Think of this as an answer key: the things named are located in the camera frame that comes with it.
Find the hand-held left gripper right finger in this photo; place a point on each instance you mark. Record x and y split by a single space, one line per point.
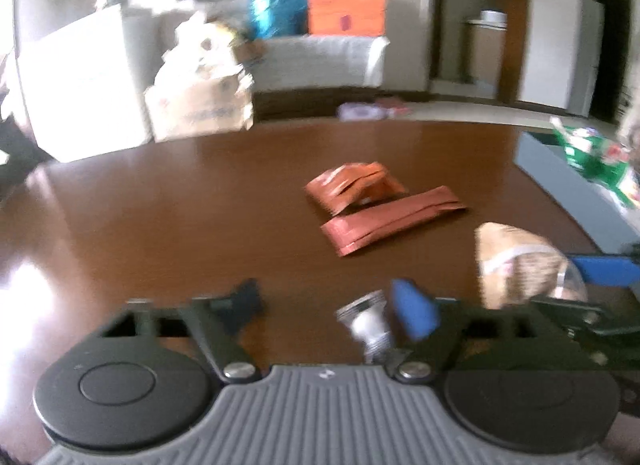
412 310

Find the small cardboard box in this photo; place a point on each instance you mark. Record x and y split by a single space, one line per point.
247 47

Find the red package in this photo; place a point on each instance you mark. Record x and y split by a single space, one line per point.
395 106

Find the orange paper bag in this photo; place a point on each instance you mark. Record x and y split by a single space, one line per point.
345 5

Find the large cardboard box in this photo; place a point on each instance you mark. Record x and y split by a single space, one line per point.
200 107

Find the grey tray box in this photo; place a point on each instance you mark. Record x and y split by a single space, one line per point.
565 185

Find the blue plastic bag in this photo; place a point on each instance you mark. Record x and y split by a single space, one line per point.
277 5

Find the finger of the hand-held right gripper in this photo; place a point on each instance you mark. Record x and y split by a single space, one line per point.
565 312
607 270

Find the white cloth covered table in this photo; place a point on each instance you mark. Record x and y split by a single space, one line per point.
320 62

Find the tape roll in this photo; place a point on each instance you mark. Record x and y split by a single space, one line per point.
206 44

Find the grey refrigerator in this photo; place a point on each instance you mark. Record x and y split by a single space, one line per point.
585 60

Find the crumpled white plastic wrap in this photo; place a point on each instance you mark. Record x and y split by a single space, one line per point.
187 52

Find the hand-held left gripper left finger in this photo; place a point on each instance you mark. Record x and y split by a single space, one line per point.
245 302

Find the purple package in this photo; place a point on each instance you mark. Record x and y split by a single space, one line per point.
360 112

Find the brown paper snack bag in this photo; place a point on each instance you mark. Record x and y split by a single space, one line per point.
525 265

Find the long orange snack packet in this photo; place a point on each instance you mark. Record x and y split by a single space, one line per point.
390 222

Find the white basin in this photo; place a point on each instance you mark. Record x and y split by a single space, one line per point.
492 16

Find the orange sachet bundle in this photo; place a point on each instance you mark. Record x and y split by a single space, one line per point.
350 185

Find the wooden kitchen counter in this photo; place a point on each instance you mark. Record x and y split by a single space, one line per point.
482 52

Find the white refrigerator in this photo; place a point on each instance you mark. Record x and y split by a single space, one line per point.
80 95

